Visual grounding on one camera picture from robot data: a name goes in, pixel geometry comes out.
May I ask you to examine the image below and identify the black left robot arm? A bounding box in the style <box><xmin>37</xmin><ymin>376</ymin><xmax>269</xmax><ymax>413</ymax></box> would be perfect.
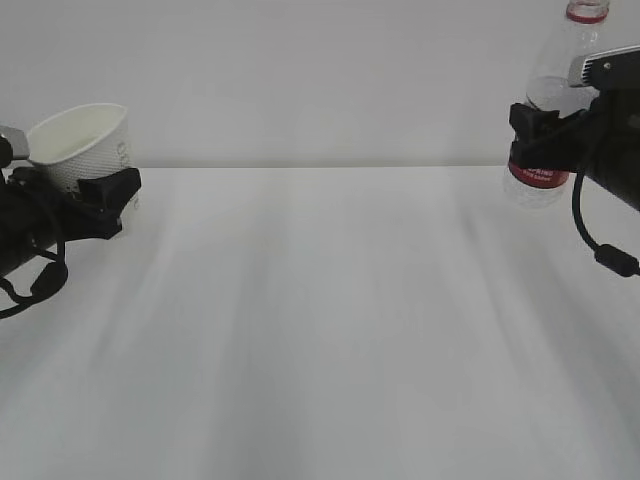
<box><xmin>1</xmin><ymin>167</ymin><xmax>141</xmax><ymax>276</ymax></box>

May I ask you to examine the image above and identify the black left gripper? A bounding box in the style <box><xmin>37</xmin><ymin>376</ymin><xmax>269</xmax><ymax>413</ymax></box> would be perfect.
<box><xmin>9</xmin><ymin>167</ymin><xmax>142</xmax><ymax>241</ymax></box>

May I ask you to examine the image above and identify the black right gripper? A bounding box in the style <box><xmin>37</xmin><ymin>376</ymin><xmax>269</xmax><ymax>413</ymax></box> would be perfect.
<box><xmin>509</xmin><ymin>89</ymin><xmax>639</xmax><ymax>209</ymax></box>

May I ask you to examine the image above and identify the clear water bottle red label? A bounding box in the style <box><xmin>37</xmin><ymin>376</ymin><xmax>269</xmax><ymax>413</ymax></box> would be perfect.
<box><xmin>503</xmin><ymin>1</ymin><xmax>610</xmax><ymax>209</ymax></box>

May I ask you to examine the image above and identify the black left camera cable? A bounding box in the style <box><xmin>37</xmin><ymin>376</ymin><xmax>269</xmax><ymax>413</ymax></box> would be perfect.
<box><xmin>0</xmin><ymin>184</ymin><xmax>70</xmax><ymax>320</ymax></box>

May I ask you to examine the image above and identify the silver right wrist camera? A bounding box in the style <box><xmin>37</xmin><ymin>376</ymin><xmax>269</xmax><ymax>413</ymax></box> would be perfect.
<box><xmin>567</xmin><ymin>45</ymin><xmax>640</xmax><ymax>91</ymax></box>

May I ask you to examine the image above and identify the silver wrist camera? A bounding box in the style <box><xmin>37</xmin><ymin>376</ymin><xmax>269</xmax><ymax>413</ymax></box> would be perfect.
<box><xmin>567</xmin><ymin>45</ymin><xmax>640</xmax><ymax>91</ymax></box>
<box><xmin>0</xmin><ymin>125</ymin><xmax>30</xmax><ymax>160</ymax></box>

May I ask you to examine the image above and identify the white paper coffee cup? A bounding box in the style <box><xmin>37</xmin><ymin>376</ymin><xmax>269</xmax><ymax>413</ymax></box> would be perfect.
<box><xmin>27</xmin><ymin>103</ymin><xmax>133</xmax><ymax>199</ymax></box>

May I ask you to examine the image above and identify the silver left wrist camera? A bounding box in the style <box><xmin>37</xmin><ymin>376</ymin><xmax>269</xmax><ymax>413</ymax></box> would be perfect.
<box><xmin>0</xmin><ymin>125</ymin><xmax>30</xmax><ymax>160</ymax></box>

